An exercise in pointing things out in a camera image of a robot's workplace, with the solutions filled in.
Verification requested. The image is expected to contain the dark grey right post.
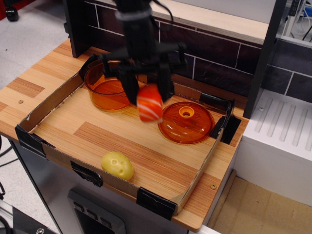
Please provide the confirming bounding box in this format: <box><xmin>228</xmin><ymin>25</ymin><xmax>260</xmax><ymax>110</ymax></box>
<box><xmin>243</xmin><ymin>0</ymin><xmax>287</xmax><ymax>119</ymax></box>

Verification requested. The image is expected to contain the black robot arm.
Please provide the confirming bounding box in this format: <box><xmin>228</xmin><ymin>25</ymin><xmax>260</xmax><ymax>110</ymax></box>
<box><xmin>99</xmin><ymin>0</ymin><xmax>187</xmax><ymax>105</ymax></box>

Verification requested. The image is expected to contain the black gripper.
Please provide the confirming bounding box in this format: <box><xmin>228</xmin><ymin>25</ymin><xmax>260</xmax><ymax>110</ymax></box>
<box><xmin>99</xmin><ymin>18</ymin><xmax>187</xmax><ymax>105</ymax></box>

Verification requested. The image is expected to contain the dark grey left post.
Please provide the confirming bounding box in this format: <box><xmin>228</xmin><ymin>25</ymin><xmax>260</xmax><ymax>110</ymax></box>
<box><xmin>63</xmin><ymin>0</ymin><xmax>91</xmax><ymax>58</ymax></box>

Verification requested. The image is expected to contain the yellow toy potato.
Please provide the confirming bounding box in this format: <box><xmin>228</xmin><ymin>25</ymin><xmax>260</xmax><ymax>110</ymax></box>
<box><xmin>101</xmin><ymin>151</ymin><xmax>134</xmax><ymax>180</ymax></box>

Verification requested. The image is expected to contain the orange transparent plastic pot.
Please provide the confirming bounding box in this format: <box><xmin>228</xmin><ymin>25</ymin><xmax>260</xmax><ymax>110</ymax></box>
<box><xmin>84</xmin><ymin>60</ymin><xmax>132</xmax><ymax>112</ymax></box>

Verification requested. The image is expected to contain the dark grey post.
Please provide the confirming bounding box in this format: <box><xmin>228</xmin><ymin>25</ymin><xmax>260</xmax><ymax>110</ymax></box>
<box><xmin>243</xmin><ymin>0</ymin><xmax>287</xmax><ymax>119</ymax></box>
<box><xmin>63</xmin><ymin>0</ymin><xmax>91</xmax><ymax>58</ymax></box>

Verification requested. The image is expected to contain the grey oven control panel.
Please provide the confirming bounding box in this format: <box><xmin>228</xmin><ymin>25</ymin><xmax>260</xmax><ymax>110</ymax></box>
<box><xmin>68</xmin><ymin>190</ymin><xmax>127</xmax><ymax>234</ymax></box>

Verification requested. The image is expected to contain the cardboard fence with black tape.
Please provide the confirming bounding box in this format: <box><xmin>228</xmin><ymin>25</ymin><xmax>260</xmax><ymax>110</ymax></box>
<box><xmin>15</xmin><ymin>74</ymin><xmax>242</xmax><ymax>219</ymax></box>

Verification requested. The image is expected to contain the orange salmon sushi toy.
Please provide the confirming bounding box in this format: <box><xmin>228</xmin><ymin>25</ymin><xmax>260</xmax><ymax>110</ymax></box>
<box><xmin>136</xmin><ymin>83</ymin><xmax>162</xmax><ymax>122</ymax></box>

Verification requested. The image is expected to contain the orange transparent pot lid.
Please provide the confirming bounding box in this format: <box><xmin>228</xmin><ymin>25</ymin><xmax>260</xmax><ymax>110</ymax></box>
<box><xmin>158</xmin><ymin>102</ymin><xmax>215</xmax><ymax>144</ymax></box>

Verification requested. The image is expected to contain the black caster wheel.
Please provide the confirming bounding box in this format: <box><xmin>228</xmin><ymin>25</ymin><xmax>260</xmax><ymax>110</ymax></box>
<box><xmin>5</xmin><ymin>6</ymin><xmax>19</xmax><ymax>22</ymax></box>

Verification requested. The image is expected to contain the white ribbed drainer block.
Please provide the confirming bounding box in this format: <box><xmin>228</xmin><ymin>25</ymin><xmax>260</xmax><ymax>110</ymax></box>
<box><xmin>234</xmin><ymin>90</ymin><xmax>312</xmax><ymax>206</ymax></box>

